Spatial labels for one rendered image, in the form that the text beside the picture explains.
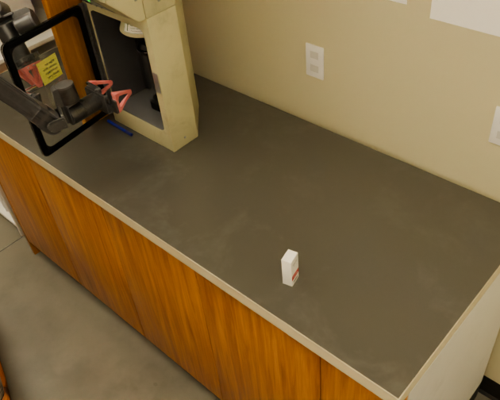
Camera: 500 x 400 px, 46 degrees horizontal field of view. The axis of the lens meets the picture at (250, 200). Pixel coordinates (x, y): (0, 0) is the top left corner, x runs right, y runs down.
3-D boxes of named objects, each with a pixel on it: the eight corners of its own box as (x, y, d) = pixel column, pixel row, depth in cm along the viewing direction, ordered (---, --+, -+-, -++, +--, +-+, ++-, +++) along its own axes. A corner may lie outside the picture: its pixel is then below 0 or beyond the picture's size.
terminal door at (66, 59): (110, 111, 209) (79, 3, 182) (44, 159, 192) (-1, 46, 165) (109, 111, 210) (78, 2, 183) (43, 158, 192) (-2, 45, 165)
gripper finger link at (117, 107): (119, 77, 185) (94, 90, 181) (133, 83, 181) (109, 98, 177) (124, 95, 190) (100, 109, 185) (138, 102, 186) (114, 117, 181)
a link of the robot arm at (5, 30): (-4, 25, 181) (-10, 27, 176) (16, 16, 180) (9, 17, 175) (9, 46, 184) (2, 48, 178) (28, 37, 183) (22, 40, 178)
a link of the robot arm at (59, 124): (44, 122, 181) (50, 134, 174) (30, 89, 173) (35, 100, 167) (82, 109, 184) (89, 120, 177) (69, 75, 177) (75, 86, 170)
